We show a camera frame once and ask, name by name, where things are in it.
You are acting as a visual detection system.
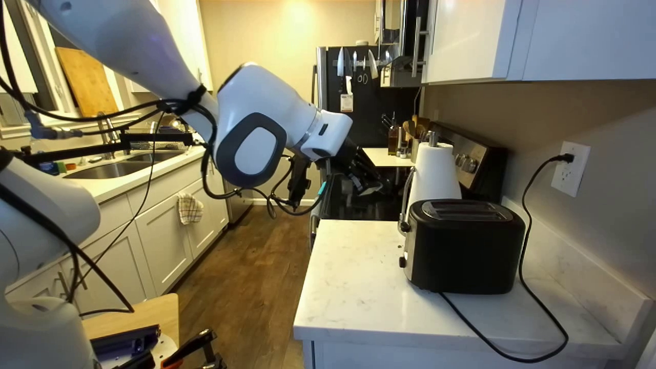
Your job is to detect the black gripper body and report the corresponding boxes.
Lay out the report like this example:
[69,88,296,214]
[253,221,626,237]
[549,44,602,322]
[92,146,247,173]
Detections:
[326,135,365,180]

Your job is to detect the black toaster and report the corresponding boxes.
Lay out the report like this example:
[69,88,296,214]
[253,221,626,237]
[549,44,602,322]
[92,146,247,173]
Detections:
[397,196,528,296]

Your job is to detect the dark glass bottle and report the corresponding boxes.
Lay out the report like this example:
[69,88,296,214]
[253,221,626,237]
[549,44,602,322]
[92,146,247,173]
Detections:
[385,111,403,158]

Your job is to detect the wooden knife block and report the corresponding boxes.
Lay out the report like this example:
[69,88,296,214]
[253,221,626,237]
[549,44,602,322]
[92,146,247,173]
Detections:
[397,115,433,155]

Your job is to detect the white paper towel roll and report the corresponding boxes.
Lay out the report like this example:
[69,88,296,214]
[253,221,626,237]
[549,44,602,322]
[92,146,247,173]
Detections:
[409,139,464,223]
[397,130,441,233]

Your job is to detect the black refrigerator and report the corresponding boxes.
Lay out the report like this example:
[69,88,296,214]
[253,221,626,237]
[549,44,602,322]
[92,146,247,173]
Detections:
[311,44,419,149]

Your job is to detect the hanging dish towel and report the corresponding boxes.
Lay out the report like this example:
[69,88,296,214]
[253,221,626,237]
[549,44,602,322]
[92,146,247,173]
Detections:
[175,191,205,227]

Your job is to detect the white sink cabinet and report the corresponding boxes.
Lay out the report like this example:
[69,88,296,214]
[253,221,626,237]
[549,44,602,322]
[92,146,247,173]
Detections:
[6,146,232,315]

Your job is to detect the black red clamp tool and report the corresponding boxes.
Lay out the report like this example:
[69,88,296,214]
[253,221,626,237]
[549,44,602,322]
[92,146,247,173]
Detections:
[160,329,228,369]

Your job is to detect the steel kitchen sink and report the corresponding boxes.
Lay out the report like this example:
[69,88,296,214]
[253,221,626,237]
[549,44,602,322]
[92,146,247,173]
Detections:
[63,146,186,180]

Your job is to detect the metal sink faucet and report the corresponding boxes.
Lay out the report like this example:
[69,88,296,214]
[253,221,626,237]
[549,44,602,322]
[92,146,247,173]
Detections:
[95,111,122,149]

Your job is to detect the white upper cabinet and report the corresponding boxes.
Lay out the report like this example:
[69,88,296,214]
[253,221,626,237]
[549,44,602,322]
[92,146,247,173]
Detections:
[421,0,656,86]

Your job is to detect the wooden cutting board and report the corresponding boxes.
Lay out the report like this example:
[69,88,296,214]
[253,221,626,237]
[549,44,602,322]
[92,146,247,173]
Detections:
[56,46,120,118]

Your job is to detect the blue black device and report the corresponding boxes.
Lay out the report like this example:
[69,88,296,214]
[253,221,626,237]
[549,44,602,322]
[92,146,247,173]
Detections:
[91,323,162,369]

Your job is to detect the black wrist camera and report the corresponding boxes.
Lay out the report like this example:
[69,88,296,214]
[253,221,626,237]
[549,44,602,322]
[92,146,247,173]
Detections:
[285,151,314,209]

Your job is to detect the metal upper cabinet handle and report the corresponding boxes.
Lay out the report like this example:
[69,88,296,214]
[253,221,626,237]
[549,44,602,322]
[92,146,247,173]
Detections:
[409,14,424,77]

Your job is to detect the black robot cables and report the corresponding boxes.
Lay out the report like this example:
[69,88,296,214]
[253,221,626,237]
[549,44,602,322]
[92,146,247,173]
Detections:
[0,0,324,323]

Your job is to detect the black toaster power cable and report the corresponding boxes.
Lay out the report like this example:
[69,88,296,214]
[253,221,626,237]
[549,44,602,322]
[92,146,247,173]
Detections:
[436,151,576,364]

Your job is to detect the white wall outlet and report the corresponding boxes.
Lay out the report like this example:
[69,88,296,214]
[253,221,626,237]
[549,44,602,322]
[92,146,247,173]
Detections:
[549,139,593,199]

